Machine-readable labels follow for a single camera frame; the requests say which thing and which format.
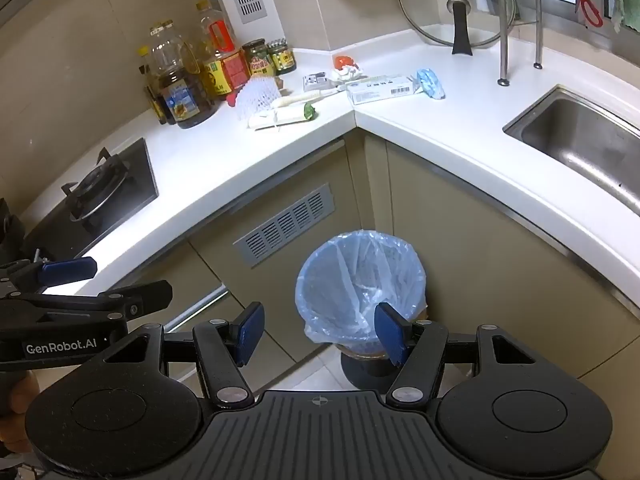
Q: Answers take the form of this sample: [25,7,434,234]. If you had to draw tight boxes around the blue plastic wrapper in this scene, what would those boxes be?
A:
[415,67,447,101]

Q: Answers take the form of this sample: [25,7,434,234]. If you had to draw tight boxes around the yellow label pickle jar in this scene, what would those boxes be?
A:
[267,39,297,75]

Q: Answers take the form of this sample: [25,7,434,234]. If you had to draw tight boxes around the bin with blue plastic liner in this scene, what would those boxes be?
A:
[295,230,429,361]

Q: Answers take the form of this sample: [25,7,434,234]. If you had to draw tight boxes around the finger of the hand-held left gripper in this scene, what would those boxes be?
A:
[0,280,174,320]
[0,256,97,297]

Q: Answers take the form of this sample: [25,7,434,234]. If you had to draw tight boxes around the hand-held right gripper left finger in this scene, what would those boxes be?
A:
[102,301,266,409]

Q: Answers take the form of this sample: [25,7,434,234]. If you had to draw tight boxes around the black round stand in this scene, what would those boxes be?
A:
[335,342,401,389]

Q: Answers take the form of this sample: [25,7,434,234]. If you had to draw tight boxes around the white cardboard box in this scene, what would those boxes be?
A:
[346,75,418,106]

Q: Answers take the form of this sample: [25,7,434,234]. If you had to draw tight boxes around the white long brush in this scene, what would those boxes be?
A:
[272,85,351,111]

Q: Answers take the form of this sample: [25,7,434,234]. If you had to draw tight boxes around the steel rack legs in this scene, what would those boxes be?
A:
[495,0,546,87]

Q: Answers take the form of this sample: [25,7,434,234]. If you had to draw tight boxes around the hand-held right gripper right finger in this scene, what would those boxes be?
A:
[373,302,539,406]

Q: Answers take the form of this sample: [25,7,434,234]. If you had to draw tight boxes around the glass pot lid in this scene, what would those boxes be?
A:
[398,0,516,56]

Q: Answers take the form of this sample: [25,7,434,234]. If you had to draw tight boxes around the white foam net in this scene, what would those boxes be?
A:
[234,76,286,123]

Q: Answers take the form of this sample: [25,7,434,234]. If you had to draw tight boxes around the large dark oil bottle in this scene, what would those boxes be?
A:
[148,21,221,129]

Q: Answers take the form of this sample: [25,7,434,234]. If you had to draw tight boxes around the white packet with green end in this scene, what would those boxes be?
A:
[247,102,318,131]

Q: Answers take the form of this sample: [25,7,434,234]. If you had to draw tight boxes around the small white blister pack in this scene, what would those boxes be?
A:
[301,72,333,92]

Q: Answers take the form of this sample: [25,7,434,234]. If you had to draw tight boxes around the person's left hand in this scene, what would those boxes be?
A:
[0,372,41,456]

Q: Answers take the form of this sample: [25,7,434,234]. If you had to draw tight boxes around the white tissue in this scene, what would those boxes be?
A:
[327,64,366,83]

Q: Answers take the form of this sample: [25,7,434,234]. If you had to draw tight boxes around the red label oil bottle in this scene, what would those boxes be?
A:
[194,0,251,98]

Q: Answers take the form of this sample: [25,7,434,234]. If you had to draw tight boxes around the beige kitchen cabinet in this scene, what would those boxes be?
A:
[115,130,640,391]

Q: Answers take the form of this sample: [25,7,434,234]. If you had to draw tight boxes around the small dark sauce bottle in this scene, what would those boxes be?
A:
[137,46,168,125]

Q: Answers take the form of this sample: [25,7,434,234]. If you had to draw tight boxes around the stainless steel sink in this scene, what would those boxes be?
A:
[502,85,640,216]

